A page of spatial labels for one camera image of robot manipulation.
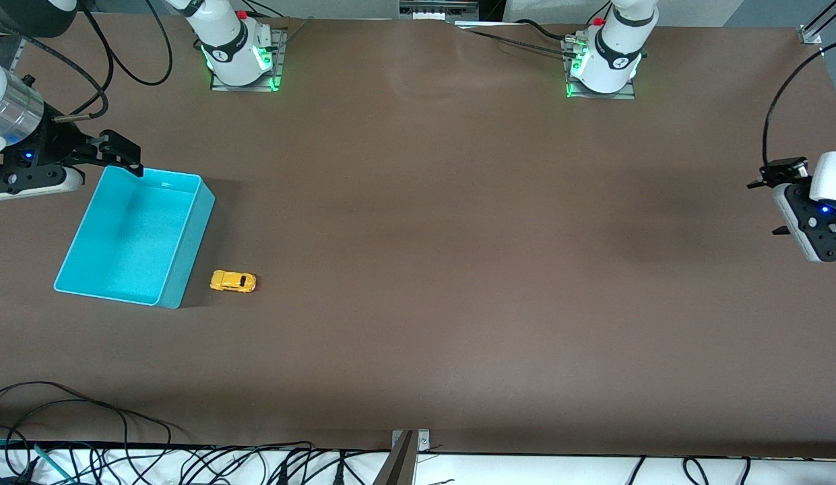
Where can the teal plastic bin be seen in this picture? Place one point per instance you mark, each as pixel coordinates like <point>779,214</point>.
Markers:
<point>128,236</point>

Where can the white shelf board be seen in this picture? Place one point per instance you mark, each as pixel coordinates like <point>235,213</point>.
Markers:
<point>525,471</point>

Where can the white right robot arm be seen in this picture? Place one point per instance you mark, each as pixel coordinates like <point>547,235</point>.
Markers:
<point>229,40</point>

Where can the silver mounting bracket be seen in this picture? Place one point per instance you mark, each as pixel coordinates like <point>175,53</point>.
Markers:
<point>423,441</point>

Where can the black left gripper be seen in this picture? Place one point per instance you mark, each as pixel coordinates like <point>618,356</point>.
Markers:
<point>779,173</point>

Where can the dark grey pole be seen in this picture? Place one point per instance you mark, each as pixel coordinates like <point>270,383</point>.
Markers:
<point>399,465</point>

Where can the aluminium corner bracket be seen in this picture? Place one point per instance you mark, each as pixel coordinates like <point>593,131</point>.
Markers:
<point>810,35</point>

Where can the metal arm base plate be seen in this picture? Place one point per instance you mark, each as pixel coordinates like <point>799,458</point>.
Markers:
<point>620,95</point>
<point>280,60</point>

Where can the grey power strip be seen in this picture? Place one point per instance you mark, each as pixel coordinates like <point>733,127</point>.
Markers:
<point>438,8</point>

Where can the yellow beetle toy car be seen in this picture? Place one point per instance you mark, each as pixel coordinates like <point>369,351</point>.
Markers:
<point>229,281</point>

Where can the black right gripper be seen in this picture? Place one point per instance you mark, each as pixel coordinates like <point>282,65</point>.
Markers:
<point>59,139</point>

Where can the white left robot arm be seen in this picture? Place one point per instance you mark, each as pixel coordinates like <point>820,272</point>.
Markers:
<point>616,47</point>

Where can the teal thin tool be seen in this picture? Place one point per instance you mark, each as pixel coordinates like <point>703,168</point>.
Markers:
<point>50,461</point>

